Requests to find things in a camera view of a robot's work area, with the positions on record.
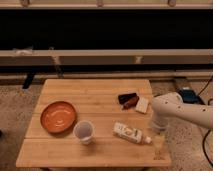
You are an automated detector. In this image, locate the white plastic bottle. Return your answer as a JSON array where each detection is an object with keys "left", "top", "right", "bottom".
[{"left": 113, "top": 122, "right": 152, "bottom": 144}]

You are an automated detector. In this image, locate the wooden table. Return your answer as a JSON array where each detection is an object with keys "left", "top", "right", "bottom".
[{"left": 16, "top": 79, "right": 171, "bottom": 169}]

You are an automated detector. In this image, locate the black power adapter box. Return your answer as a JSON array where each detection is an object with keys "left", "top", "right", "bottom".
[{"left": 178, "top": 89, "right": 198, "bottom": 104}]

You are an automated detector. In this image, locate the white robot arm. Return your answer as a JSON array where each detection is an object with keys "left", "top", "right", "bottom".
[{"left": 150, "top": 92, "right": 213, "bottom": 133}]

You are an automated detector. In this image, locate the orange round plate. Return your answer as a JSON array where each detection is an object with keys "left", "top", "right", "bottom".
[{"left": 40, "top": 101, "right": 77, "bottom": 134}]

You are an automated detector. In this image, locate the clear plastic cup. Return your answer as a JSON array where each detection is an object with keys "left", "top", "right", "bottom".
[{"left": 73, "top": 120, "right": 94, "bottom": 145}]

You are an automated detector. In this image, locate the dark red brown block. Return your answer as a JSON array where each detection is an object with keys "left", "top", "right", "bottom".
[{"left": 123, "top": 96, "right": 139, "bottom": 109}]

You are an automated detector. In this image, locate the white sponge block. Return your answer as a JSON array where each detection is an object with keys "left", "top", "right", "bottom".
[{"left": 135, "top": 97, "right": 149, "bottom": 113}]

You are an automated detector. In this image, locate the black chocolate bar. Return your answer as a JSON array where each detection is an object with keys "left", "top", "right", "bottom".
[{"left": 118, "top": 93, "right": 136, "bottom": 104}]

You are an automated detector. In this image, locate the black cable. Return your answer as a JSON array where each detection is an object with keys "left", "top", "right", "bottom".
[{"left": 198, "top": 76, "right": 213, "bottom": 168}]

